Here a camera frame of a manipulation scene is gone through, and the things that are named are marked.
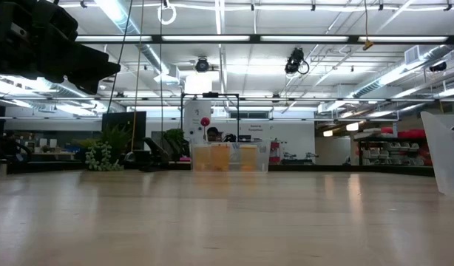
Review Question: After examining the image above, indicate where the black overhead camera with cable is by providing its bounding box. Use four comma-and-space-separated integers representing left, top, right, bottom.
285, 47, 310, 75

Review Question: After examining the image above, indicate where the green potted plant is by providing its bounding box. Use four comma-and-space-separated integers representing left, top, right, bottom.
163, 128, 191, 160

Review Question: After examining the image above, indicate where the person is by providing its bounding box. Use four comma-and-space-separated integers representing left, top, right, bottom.
206, 126, 223, 143

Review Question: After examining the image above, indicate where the white hanging ring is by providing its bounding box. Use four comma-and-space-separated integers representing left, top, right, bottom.
157, 3, 177, 26

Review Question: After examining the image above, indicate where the round black ceiling fixture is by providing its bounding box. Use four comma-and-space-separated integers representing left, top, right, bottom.
194, 57, 211, 73

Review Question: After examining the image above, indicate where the red round sign on stick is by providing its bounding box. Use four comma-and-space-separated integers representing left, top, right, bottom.
200, 117, 211, 142

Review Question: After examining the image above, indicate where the red fire extinguisher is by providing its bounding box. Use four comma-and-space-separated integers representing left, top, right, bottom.
270, 139, 282, 165

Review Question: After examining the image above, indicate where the grey storage shelf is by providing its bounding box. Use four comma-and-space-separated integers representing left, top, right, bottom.
354, 127, 435, 167

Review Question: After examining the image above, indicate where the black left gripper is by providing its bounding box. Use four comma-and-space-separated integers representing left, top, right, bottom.
0, 0, 121, 94

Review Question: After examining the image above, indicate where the red storage bin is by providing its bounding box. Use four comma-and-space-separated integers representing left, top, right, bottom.
396, 128, 427, 140

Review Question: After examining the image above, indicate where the overhead light bar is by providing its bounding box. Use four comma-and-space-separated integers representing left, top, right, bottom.
74, 34, 454, 46

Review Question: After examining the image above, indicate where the black aluminium table frame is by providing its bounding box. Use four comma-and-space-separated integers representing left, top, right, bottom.
0, 158, 435, 177

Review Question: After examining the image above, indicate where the large orange pill bottle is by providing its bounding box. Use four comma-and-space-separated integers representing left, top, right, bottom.
193, 144, 212, 172
240, 144, 258, 172
211, 143, 231, 172

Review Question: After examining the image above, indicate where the green succulent plant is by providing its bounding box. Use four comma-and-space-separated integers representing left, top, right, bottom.
73, 124, 134, 172

